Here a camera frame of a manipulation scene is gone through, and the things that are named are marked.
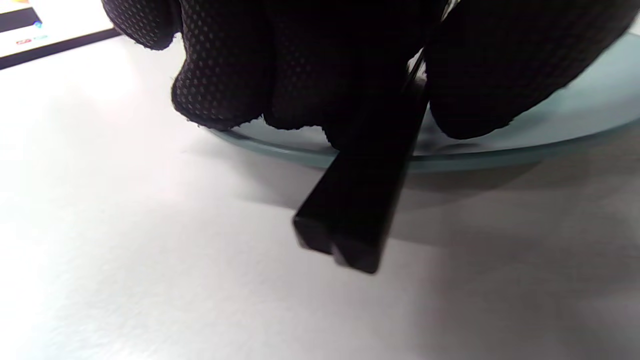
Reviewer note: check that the white panel black edge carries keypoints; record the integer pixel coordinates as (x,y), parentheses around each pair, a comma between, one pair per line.
(60,20)

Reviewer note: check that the person's left hand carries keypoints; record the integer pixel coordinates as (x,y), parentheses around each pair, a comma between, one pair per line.
(300,60)

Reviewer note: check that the blue-green plate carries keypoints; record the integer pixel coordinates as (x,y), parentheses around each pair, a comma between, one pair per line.
(575,115)

